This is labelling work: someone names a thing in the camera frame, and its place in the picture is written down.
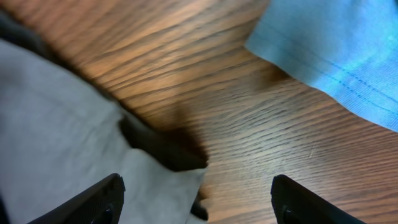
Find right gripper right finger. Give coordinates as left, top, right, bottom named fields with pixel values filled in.
left=271, top=175, right=365, bottom=224

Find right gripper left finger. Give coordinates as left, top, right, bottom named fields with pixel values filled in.
left=29, top=173, right=126, bottom=224

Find grey cotton shorts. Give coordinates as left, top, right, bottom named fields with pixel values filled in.
left=1, top=12, right=208, bottom=223

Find light blue t-shirt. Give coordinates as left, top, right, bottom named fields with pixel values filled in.
left=245, top=0, right=397, bottom=131

